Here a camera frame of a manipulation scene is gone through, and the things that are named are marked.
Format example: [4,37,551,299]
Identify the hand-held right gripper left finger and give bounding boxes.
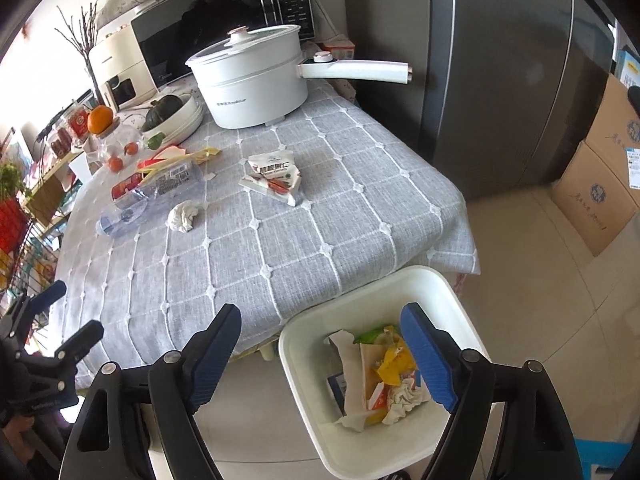
[62,303,243,480]

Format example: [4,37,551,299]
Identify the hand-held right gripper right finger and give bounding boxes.
[399,302,586,480]

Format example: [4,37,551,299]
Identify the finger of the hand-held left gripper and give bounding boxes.
[52,320,105,366]
[0,280,67,333]

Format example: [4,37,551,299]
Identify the white tissue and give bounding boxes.
[166,200,201,233]
[382,377,432,426]

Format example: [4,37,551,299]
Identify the green snack bag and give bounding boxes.
[352,327,401,346]

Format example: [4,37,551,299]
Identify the white cardboard box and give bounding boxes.
[327,330,391,433]

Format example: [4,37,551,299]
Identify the blue milk carton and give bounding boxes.
[327,372,349,402]

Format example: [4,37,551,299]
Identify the white plastic bin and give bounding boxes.
[278,265,493,480]

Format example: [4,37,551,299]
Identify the red plastic bag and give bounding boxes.
[0,197,31,252]

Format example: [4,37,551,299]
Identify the crushed clear plastic bottle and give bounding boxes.
[96,200,151,239]

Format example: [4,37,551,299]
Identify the green herbs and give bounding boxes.
[0,162,31,199]

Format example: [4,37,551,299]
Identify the white square container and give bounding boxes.
[67,152,99,184]

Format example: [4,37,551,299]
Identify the grey checked tablecloth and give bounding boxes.
[47,77,481,366]

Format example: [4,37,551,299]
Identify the clear plastic wrapper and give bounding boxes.
[111,160,206,209]

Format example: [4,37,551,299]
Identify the clear glass jar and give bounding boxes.
[92,125,142,162]

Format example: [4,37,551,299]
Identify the white red snack wrapper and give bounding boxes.
[239,174,305,207]

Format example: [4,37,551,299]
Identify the large orange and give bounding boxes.
[87,105,115,135]

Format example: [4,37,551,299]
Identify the white snack packet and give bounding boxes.
[247,152,301,181]

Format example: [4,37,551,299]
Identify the blue white box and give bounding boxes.
[572,437,634,480]

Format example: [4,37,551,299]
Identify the pale yellow wrapper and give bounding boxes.
[185,147,222,165]

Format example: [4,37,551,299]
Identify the dark green pumpkin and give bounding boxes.
[140,95,185,131]

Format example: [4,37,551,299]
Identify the brown cardboard box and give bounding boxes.
[582,72,640,171]
[550,140,640,258]

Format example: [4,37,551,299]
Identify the white bowl with dark fruit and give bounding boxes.
[140,92,205,148]

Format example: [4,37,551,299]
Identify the cream air fryer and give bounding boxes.
[89,25,158,111]

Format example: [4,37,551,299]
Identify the white electric pot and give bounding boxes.
[185,25,413,130]

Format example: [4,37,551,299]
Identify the bare dry branches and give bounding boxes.
[55,0,108,93]

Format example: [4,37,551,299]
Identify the grey refrigerator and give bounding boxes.
[345,0,616,201]

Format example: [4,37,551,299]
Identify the glass pot lid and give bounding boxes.
[186,25,301,63]

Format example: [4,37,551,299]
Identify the black microwave oven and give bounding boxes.
[130,0,316,98]

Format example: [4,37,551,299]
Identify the orange white carton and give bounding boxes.
[315,35,357,62]

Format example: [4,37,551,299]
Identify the blue printed box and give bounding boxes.
[612,47,640,92]

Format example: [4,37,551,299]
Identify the black wire rack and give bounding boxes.
[0,200,66,321]

